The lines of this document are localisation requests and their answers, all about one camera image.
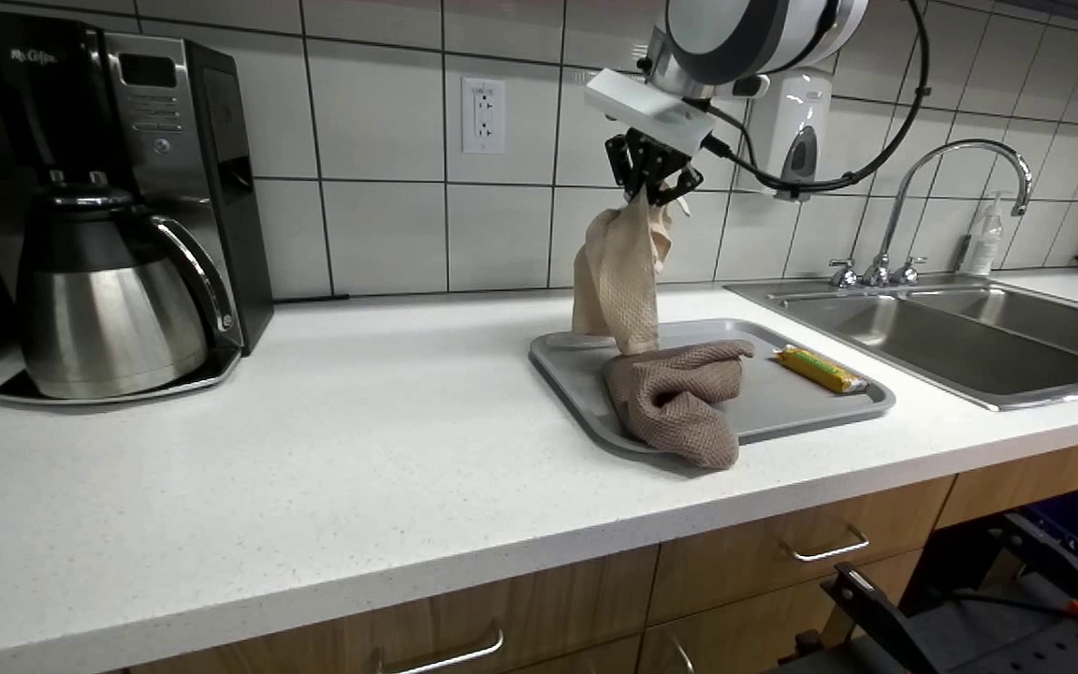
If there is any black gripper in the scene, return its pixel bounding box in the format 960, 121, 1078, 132
605, 128, 704, 206

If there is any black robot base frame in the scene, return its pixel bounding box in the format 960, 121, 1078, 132
775, 513, 1078, 674

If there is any stainless steel coffee carafe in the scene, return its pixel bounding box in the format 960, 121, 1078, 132
16, 191, 238, 401

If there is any brown waffle towel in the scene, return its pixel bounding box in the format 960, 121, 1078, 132
603, 342, 747, 473

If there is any silver drawer handle left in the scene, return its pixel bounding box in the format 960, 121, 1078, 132
375, 627, 508, 674

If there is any stainless steel sink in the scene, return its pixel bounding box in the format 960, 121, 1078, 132
738, 280, 1078, 413

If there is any chrome gooseneck faucet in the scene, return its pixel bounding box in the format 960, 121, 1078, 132
828, 136, 1036, 293

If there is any grey plastic tray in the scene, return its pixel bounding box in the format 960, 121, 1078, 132
527, 319, 894, 458

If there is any white wall soap dispenser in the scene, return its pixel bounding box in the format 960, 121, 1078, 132
744, 69, 829, 194

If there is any clear bottle by sink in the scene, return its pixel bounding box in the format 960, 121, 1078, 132
958, 197, 1001, 275

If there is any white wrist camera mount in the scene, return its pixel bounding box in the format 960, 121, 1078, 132
588, 66, 711, 152

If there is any cream waffle towel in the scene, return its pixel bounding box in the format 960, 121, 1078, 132
572, 202, 673, 355

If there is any silver drawer handle right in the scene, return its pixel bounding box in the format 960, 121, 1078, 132
782, 523, 873, 564

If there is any wooden drawer front left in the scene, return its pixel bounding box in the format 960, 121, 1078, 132
128, 550, 654, 674

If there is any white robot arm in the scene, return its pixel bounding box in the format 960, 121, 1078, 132
585, 0, 867, 206

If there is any wooden drawer front right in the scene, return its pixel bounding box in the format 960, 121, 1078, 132
649, 478, 946, 617

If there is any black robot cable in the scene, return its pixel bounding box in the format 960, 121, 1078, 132
698, 0, 934, 202

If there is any black silver coffee maker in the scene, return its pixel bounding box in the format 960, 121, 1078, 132
0, 10, 273, 409

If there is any wooden drawer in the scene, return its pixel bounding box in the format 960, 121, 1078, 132
128, 550, 654, 674
649, 478, 946, 617

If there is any yellow snack bar wrapper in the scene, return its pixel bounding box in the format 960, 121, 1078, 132
775, 343, 860, 393

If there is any silver drawer handle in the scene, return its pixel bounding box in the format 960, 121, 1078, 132
782, 523, 873, 564
375, 627, 508, 674

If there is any white wall power outlet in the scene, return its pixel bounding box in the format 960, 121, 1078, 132
462, 78, 503, 152

